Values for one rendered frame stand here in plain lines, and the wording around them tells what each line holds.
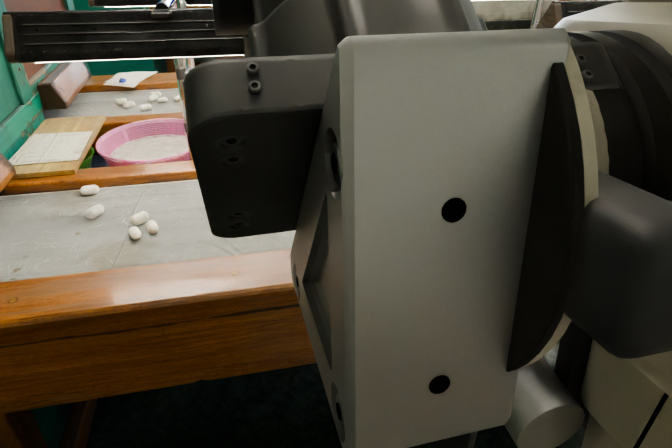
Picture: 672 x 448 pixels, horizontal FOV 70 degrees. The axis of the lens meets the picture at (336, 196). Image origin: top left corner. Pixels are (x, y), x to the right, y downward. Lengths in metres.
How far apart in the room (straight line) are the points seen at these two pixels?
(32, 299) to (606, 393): 0.73
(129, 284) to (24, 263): 0.23
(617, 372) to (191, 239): 0.74
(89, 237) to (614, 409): 0.85
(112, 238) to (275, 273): 0.33
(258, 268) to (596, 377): 0.56
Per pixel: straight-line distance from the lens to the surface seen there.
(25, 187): 1.18
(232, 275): 0.77
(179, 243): 0.90
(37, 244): 1.00
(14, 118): 1.35
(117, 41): 0.89
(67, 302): 0.80
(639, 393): 0.30
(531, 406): 0.32
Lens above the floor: 1.25
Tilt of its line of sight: 30 degrees down
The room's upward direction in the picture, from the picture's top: 1 degrees clockwise
